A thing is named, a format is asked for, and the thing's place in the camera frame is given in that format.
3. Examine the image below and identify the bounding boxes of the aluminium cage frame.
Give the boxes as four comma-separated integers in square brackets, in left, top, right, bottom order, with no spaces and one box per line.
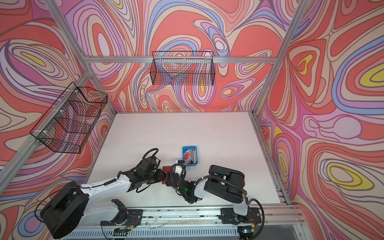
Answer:
[1,1,312,194]

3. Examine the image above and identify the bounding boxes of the stack of credit cards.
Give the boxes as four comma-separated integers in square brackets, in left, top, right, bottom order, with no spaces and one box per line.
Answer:
[183,148,198,165]

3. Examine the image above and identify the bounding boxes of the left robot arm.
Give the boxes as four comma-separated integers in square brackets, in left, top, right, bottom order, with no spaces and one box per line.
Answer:
[34,148,165,239]

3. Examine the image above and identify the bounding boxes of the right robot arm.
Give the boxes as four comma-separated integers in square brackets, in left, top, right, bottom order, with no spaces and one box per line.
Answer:
[165,163,265,226]

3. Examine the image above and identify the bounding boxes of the black wire basket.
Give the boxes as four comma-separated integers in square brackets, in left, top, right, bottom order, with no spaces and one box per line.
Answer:
[150,50,216,86]
[30,82,108,154]

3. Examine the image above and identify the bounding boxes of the red leather card holder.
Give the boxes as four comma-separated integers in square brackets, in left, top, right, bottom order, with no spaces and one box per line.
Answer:
[162,166,172,185]

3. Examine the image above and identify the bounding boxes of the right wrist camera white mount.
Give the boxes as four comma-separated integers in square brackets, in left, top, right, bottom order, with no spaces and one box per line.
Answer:
[174,163,186,177]

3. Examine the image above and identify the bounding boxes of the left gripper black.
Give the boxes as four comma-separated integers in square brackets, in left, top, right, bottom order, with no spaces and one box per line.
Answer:
[143,169,169,185]

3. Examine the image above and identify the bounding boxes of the black wire basket left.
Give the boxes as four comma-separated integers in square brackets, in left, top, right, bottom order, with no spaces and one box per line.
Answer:
[30,82,108,154]

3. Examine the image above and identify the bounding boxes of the blue plastic card tray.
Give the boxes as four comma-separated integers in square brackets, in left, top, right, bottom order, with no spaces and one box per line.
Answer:
[182,146,198,166]

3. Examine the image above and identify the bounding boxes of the black wire basket back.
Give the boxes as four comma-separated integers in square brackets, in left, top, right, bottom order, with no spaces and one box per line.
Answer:
[150,50,216,86]

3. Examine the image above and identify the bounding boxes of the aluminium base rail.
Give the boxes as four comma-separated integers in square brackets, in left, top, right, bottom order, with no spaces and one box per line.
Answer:
[65,205,311,240]

